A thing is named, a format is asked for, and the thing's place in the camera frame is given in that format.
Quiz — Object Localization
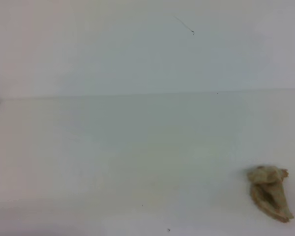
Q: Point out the green and tan striped rag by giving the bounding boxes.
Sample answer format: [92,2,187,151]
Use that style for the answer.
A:
[247,166,294,223]

